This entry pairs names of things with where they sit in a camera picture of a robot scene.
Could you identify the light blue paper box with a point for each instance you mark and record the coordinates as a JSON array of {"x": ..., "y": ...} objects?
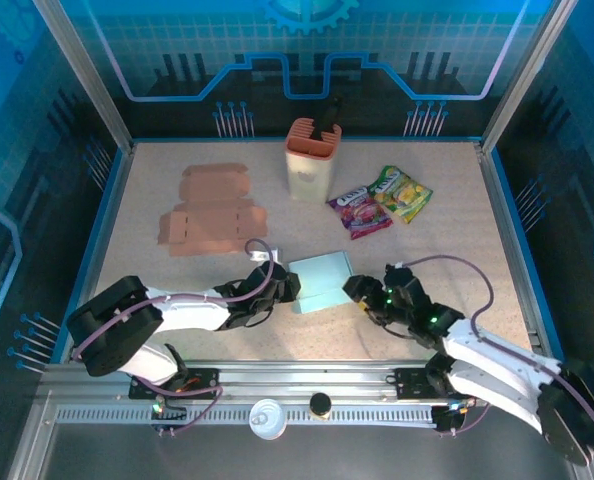
[{"x": 322, "y": 275}]

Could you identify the orange paper box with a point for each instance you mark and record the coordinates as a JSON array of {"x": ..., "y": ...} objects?
[{"x": 212, "y": 210}]

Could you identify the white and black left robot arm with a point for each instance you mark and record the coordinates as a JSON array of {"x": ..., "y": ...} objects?
[{"x": 192, "y": 312}]

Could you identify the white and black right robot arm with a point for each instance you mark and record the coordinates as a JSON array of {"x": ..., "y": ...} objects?
[{"x": 502, "y": 370}]

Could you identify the black connector box with LED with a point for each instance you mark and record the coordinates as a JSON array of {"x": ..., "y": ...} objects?
[
  {"x": 447, "y": 417},
  {"x": 169, "y": 415}
]

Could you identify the purple candy bag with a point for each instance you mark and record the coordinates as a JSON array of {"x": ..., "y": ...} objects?
[{"x": 359, "y": 212}]

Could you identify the aluminium extrusion beam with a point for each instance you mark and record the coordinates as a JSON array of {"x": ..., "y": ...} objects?
[{"x": 302, "y": 380}]

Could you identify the green yellow candy bag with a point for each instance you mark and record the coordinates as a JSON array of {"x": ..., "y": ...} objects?
[{"x": 402, "y": 192}]

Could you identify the cream knife block orange top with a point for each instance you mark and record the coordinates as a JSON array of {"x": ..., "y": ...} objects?
[{"x": 307, "y": 175}]

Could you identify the black round knob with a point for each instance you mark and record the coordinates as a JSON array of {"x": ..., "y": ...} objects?
[{"x": 320, "y": 402}]

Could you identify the white round cap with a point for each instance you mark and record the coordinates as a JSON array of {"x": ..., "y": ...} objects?
[{"x": 268, "y": 419}]

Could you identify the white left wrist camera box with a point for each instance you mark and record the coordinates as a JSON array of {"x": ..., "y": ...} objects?
[{"x": 265, "y": 256}]

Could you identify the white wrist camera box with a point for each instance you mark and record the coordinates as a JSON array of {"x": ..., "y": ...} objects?
[
  {"x": 265, "y": 256},
  {"x": 399, "y": 265}
]

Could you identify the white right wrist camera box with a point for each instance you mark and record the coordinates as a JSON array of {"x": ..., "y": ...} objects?
[{"x": 399, "y": 265}]

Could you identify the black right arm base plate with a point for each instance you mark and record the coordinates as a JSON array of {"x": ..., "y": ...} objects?
[{"x": 412, "y": 382}]

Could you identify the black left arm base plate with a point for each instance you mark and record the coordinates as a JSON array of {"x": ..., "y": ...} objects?
[{"x": 202, "y": 382}]

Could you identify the aluminium frame post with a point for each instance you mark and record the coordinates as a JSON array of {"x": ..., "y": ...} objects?
[
  {"x": 527, "y": 75},
  {"x": 82, "y": 75}
]

